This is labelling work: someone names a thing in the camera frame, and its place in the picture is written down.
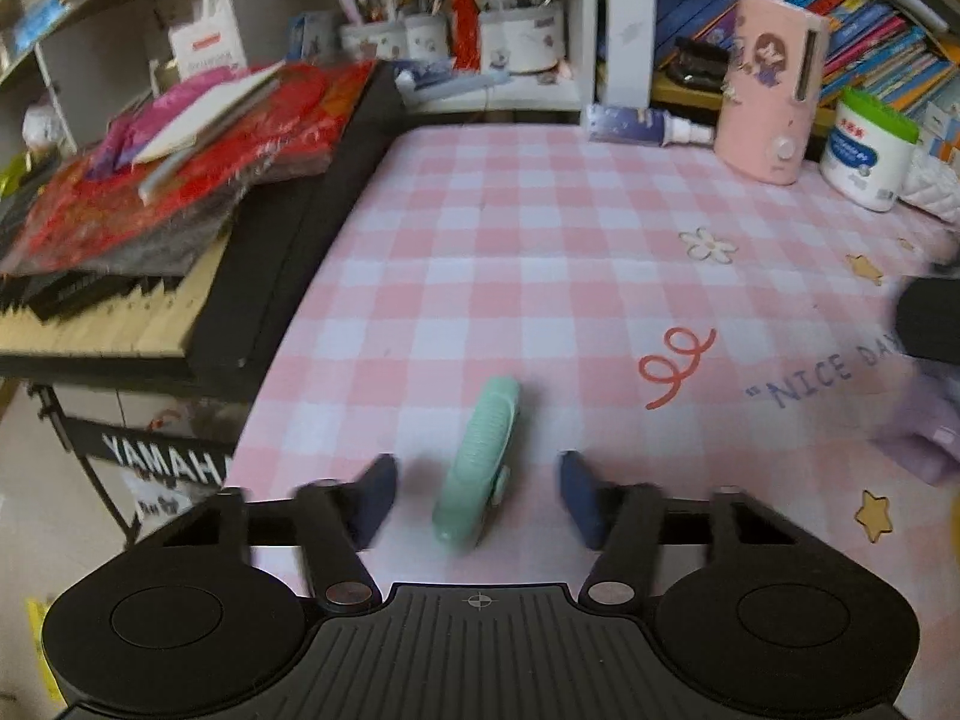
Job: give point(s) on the lavender plastic object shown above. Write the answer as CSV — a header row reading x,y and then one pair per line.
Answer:
x,y
926,427

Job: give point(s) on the mint green handheld fan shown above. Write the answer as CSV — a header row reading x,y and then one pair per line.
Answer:
x,y
480,457

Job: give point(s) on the black stapler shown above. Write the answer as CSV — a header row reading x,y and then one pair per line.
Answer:
x,y
697,64

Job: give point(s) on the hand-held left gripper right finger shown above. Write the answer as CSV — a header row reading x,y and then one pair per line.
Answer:
x,y
583,499

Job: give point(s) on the row of colourful books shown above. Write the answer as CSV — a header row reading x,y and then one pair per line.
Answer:
x,y
862,22

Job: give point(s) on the white cartoon pen cup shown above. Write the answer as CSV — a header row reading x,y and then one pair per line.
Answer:
x,y
427,37
371,41
521,37

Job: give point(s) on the light blue tube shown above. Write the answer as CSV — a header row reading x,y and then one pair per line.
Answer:
x,y
450,82

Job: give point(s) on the pink cartoon humidifier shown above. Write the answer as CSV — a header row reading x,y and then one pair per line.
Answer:
x,y
769,90

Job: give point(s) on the black electric piano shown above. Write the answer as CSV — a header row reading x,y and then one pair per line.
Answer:
x,y
285,240

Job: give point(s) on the blue spray bottle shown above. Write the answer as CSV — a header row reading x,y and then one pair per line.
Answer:
x,y
637,125

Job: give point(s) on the white bookshelf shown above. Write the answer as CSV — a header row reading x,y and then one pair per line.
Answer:
x,y
607,22

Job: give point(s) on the white quilted pouch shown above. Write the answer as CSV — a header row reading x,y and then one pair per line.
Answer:
x,y
934,191

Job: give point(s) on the pile of red packets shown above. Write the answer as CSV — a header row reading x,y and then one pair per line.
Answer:
x,y
187,157

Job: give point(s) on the red tassel ornament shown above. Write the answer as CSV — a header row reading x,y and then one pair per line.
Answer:
x,y
465,7

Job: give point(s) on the white box red label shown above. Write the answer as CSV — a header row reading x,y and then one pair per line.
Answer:
x,y
208,37

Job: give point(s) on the black piano stand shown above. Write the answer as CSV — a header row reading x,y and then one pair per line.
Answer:
x,y
150,457

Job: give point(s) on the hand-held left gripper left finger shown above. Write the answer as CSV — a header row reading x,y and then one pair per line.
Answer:
x,y
375,499

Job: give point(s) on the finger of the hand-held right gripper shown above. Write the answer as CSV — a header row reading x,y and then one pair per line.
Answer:
x,y
934,319

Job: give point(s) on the white jar green lid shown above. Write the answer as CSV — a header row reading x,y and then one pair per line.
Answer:
x,y
866,150

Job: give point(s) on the pink checked tablecloth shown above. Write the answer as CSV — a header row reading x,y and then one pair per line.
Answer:
x,y
562,300

